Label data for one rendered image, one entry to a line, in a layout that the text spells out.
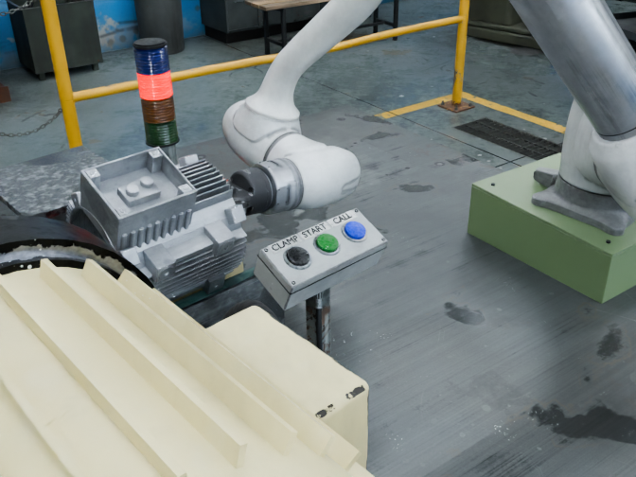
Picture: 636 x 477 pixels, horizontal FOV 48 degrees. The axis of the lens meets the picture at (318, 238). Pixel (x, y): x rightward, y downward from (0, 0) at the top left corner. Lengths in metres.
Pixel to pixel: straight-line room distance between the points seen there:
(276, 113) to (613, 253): 0.63
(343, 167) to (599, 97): 0.43
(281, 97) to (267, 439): 1.07
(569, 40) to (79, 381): 0.87
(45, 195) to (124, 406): 1.27
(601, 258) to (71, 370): 1.13
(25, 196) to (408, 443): 0.90
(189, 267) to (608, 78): 0.64
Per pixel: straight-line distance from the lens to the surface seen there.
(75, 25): 5.65
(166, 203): 0.98
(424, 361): 1.17
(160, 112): 1.35
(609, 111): 1.12
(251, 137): 1.30
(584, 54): 1.06
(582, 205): 1.40
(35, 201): 1.50
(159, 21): 5.97
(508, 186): 1.49
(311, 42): 1.22
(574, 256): 1.37
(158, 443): 0.25
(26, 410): 0.28
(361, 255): 0.95
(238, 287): 1.11
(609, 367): 1.23
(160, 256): 1.00
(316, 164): 1.22
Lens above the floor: 1.54
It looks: 30 degrees down
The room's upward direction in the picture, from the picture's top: 1 degrees counter-clockwise
